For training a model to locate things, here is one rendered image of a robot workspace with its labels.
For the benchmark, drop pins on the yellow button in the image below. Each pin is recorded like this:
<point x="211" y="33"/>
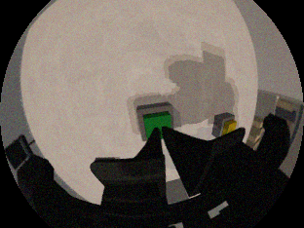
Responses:
<point x="223" y="123"/>

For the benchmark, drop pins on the green button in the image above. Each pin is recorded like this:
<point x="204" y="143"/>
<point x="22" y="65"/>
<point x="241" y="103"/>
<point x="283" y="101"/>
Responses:
<point x="154" y="115"/>

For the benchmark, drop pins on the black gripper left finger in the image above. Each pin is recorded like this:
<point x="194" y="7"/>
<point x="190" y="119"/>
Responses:
<point x="146" y="167"/>

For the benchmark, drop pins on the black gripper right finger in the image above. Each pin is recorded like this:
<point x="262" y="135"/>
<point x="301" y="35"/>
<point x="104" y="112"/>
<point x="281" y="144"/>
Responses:
<point x="192" y="156"/>

